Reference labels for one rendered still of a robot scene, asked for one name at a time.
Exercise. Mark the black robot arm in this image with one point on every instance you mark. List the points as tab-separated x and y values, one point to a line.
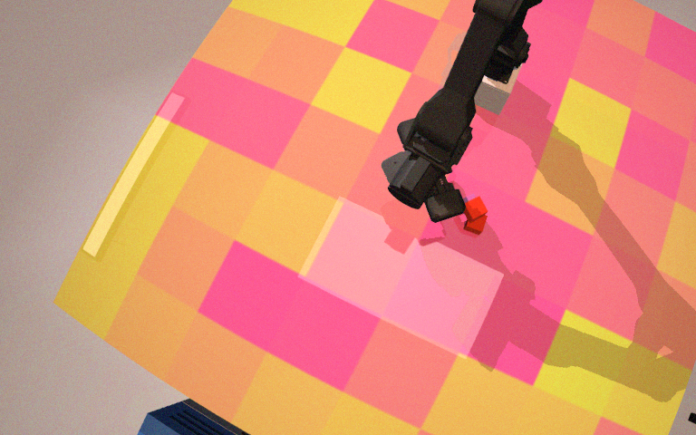
495	42

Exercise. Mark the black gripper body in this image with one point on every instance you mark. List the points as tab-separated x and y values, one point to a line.
445	202

